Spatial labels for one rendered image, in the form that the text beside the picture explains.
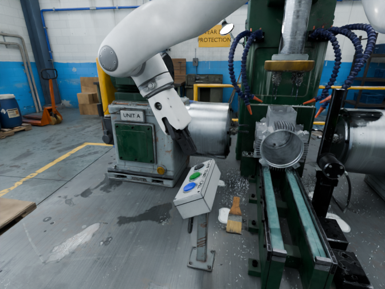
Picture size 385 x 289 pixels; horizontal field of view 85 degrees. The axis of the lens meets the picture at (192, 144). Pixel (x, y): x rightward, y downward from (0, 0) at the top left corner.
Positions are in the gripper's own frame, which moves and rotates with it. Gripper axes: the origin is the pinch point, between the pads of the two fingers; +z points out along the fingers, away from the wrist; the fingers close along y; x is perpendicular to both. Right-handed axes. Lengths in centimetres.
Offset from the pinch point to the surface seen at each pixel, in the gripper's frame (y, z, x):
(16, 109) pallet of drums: 265, -141, 406
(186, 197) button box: -13.4, 6.8, 0.0
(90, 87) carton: 479, -158, 395
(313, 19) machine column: 64, -16, -51
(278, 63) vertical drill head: 38.4, -6.6, -30.2
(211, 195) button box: -9.4, 10.3, -3.5
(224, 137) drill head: 29.7, 9.0, -2.3
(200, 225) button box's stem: -6.3, 19.3, 4.7
